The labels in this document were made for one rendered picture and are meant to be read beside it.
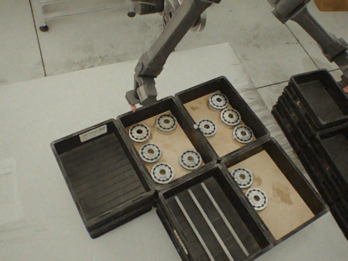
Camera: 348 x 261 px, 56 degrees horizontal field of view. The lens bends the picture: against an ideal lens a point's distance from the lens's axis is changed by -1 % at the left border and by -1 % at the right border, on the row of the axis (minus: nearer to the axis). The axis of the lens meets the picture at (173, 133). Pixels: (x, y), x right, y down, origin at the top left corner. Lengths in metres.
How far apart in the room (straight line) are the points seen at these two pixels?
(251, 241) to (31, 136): 1.15
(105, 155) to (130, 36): 1.87
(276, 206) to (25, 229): 1.09
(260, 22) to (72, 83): 2.27
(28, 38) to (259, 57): 2.12
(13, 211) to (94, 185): 0.39
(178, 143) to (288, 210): 0.57
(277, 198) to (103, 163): 0.78
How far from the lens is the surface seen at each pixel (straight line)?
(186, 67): 2.02
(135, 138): 1.52
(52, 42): 3.22
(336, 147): 2.44
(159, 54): 1.08
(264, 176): 1.57
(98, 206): 1.42
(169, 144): 1.54
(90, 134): 1.50
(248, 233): 1.46
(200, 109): 1.67
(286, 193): 1.58
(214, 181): 1.49
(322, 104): 2.44
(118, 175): 1.47
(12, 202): 1.65
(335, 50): 1.41
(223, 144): 1.59
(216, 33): 3.36
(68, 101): 1.86
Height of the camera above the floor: 2.17
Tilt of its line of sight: 58 degrees down
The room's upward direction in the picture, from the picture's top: 11 degrees clockwise
